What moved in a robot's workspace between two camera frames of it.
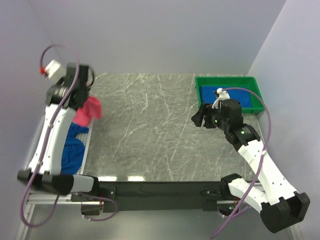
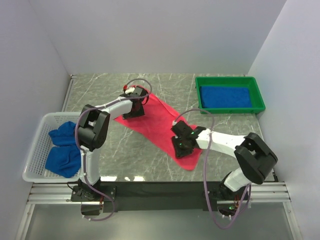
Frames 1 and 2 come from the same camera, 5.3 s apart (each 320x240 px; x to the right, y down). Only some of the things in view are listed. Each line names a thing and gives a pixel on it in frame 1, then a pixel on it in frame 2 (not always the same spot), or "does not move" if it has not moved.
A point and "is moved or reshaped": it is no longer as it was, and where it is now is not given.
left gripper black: x=63 y=79 to x=139 y=113
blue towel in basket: x=73 y=151 does not move
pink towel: x=92 y=109 is moved or reshaped
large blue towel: x=207 y=95 does not move
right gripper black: x=204 y=110 to x=178 y=152
